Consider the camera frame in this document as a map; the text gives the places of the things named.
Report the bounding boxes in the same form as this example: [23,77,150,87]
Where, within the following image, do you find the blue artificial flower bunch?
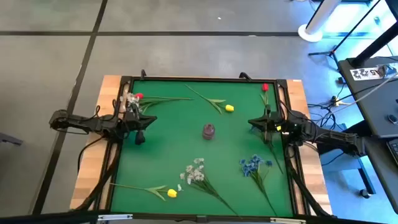
[249,124,284,175]
[239,154,278,216]

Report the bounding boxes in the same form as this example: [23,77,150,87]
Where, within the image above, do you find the black table frame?
[102,74,330,224]

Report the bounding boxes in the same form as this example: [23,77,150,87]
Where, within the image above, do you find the green table mat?
[110,80,295,218]

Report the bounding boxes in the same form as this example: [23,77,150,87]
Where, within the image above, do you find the red artificial tulip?
[259,83,271,108]
[135,92,194,113]

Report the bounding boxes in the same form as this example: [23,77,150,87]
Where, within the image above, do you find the white printed label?
[349,67,388,81]

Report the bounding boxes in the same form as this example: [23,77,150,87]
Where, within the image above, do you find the black tripod stand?
[307,0,383,63]

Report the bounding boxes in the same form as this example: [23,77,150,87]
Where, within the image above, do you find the white round-base stand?
[297,0,343,43]

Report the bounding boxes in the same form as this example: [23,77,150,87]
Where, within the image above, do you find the purple ribbed glass vase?
[202,123,216,141]

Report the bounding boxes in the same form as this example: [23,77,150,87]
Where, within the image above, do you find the black desk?
[337,55,398,215]

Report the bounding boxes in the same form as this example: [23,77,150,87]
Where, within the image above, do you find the white artificial flower bunch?
[120,92,141,110]
[177,157,239,217]

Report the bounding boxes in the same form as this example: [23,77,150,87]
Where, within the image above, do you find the black keyboard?
[386,138,398,166]

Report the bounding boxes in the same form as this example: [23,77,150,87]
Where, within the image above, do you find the wooden table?
[70,74,333,217]

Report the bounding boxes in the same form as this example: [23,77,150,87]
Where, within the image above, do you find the black desk foot with caster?
[320,124,377,199]

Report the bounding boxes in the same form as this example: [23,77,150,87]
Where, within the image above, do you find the yellow artificial tulip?
[110,182,178,202]
[185,83,235,115]

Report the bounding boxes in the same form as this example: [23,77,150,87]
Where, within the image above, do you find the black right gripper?
[248,104,284,144]

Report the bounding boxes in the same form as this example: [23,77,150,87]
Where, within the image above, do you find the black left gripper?
[123,102,157,146]

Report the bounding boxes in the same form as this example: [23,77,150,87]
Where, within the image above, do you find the black floor cables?
[307,93,355,125]

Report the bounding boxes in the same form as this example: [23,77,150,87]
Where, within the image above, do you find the black desk beam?
[351,21,398,68]

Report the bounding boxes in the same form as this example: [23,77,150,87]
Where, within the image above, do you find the black cable bundle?
[284,146,330,217]
[74,141,122,212]

